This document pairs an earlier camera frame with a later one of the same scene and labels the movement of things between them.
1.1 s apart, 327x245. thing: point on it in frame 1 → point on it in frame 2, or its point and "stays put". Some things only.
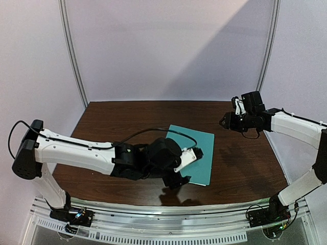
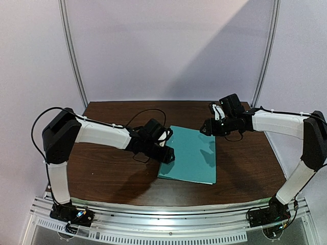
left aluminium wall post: x=62 y=7 stays put
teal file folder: x=200 y=170 stays put
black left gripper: x=177 y=180 → x=165 y=156
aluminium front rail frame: x=222 y=222 stays put
